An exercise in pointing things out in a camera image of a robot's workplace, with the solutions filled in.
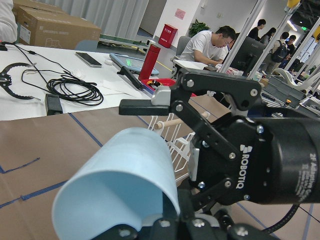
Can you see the red bottle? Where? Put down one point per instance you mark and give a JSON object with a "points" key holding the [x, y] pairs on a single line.
{"points": [[149, 62]]}

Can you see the black smartphone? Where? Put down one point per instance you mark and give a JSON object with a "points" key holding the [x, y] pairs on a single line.
{"points": [[87, 59]]}

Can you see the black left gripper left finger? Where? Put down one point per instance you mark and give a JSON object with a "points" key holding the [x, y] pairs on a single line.
{"points": [[154, 227]]}

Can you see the black power adapter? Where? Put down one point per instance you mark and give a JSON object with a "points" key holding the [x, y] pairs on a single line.
{"points": [[53, 105]]}

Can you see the light blue ikea cup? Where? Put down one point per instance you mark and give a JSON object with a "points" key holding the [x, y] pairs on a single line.
{"points": [[130, 181]]}

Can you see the red parts tray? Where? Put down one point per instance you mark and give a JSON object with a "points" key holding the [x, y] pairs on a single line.
{"points": [[150, 85]]}

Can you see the cardboard box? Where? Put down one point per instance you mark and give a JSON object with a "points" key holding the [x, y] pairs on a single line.
{"points": [[45, 25]]}

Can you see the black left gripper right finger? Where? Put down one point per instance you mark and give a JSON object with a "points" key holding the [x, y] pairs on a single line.
{"points": [[207, 227]]}

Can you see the black monitor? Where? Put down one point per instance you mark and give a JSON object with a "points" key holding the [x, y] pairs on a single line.
{"points": [[247, 55]]}

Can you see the seated man white shirt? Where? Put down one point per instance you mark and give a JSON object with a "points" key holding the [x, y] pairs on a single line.
{"points": [[206, 46]]}

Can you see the white wire cup rack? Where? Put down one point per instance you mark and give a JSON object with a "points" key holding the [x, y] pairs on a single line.
{"points": [[178, 138]]}

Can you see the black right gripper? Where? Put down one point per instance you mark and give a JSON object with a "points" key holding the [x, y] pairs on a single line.
{"points": [[278, 162]]}

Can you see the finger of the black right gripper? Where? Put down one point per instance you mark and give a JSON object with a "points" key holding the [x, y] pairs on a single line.
{"points": [[175, 99]]}

